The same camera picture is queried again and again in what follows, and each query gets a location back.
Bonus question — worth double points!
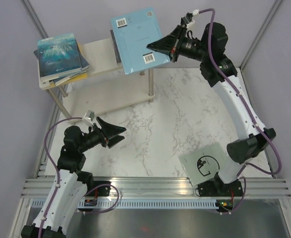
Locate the black gold emblem book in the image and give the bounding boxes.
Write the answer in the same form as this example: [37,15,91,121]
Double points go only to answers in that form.
[110,29,122,66]

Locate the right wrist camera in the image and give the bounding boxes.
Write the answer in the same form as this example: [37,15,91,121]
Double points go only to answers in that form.
[180,12,195,29]

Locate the teal ocean cover book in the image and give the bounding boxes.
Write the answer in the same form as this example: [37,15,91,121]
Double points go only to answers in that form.
[37,33,82,82]

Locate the white two-tier shelf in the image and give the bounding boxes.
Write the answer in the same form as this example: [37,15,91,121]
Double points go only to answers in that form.
[39,38,154,117]

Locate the white slotted cable duct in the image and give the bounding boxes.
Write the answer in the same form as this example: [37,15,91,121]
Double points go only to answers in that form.
[77,198,218,210]

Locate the white book black circle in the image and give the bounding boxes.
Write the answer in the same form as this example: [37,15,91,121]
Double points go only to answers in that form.
[179,143,229,186]

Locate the navy blue hardcover book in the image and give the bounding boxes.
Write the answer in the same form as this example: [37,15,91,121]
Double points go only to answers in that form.
[33,46,90,85]

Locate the yellow Little Prince book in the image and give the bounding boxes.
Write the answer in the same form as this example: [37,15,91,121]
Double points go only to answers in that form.
[49,42,90,86]

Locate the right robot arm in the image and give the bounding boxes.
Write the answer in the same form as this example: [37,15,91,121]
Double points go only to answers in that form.
[147,23,276,197]

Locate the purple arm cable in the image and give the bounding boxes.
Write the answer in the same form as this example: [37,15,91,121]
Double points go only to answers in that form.
[192,8,283,215]
[37,116,123,238]

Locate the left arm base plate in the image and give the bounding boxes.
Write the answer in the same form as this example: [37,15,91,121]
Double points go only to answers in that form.
[85,180,111,198]

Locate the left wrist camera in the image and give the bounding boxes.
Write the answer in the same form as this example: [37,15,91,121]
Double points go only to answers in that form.
[82,110,95,125]

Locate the aluminium frame rail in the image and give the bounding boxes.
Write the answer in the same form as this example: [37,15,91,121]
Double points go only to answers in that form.
[21,176,291,199]

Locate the light blue thin booklet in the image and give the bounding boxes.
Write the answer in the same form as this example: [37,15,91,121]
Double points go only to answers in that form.
[110,7,170,75]

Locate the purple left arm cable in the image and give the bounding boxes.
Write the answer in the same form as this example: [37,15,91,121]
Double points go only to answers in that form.
[37,116,123,238]

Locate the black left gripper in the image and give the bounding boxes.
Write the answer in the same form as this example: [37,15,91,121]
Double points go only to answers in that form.
[78,117,126,153]

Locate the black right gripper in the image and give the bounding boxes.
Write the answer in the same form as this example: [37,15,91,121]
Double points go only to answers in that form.
[147,25,210,62]

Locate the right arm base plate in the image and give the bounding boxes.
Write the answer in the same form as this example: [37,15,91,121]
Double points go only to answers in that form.
[197,180,243,197]

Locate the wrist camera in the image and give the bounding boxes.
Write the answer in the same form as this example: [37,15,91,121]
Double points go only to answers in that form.
[82,110,95,125]
[180,12,195,29]

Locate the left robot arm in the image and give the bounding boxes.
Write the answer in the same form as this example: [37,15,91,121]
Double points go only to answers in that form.
[21,117,126,238]

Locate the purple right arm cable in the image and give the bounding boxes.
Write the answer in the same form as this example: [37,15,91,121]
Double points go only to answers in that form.
[192,8,283,215]

